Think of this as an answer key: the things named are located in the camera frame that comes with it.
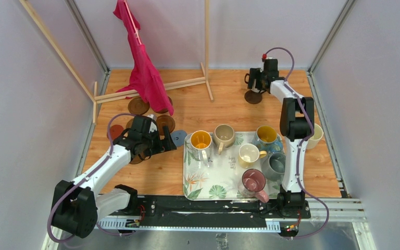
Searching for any magenta cloth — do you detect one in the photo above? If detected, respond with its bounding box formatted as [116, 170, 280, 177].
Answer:
[113, 0, 174, 116]

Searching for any wooden drying rack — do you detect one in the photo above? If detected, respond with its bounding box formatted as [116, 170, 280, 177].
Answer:
[20, 1, 214, 123]

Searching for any ringed brown coaster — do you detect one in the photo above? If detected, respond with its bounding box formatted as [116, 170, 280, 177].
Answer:
[128, 96, 150, 115]

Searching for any plain dark brown coaster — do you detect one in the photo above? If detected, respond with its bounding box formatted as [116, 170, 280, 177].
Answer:
[129, 155, 143, 165]

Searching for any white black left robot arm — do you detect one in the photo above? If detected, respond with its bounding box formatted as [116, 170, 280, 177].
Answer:
[47, 115, 177, 243]

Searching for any floral white serving tray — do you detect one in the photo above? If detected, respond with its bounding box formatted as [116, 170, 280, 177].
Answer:
[182, 131, 293, 202]

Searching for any dark wooden coaster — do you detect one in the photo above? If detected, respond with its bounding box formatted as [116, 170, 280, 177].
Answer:
[244, 90, 263, 104]
[156, 115, 176, 136]

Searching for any cream white mug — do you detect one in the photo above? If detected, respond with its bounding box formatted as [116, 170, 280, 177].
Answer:
[306, 123, 324, 150]

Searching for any pink ceramic mug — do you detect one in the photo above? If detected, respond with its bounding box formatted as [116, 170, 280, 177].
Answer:
[239, 169, 269, 203]

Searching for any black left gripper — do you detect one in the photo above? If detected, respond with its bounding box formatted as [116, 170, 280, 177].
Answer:
[142, 126, 177, 157]

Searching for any grey ceramic mug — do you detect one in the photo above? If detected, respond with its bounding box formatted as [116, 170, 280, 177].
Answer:
[261, 153, 286, 182]

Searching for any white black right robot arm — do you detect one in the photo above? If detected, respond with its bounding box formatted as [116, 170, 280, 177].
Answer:
[245, 56, 315, 218]

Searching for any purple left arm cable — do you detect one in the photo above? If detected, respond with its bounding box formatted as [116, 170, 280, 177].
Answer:
[46, 113, 142, 244]

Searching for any glass mug yellow inside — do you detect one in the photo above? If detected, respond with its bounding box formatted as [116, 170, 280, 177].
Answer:
[189, 130, 213, 167]

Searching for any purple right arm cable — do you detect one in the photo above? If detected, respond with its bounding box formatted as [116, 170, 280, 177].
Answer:
[262, 47, 330, 240]

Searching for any blue coaster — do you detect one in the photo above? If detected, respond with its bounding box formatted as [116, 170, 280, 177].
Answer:
[171, 130, 187, 147]

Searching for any red coaster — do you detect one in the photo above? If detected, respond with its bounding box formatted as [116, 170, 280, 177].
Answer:
[106, 124, 124, 140]

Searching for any white enamel mug black rim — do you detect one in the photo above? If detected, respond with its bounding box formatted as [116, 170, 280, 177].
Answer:
[244, 73, 250, 84]

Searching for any pale yellow mug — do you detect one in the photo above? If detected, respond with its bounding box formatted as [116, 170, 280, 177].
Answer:
[238, 143, 268, 169]

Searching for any beige ceramic mug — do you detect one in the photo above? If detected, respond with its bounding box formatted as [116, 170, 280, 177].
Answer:
[212, 124, 236, 155]

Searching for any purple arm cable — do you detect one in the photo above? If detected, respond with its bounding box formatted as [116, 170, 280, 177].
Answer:
[262, 47, 330, 240]
[46, 113, 142, 244]

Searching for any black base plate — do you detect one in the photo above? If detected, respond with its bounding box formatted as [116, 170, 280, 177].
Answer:
[105, 195, 311, 229]

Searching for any blue mug yellow inside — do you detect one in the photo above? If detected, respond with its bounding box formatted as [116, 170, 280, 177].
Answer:
[252, 126, 284, 154]

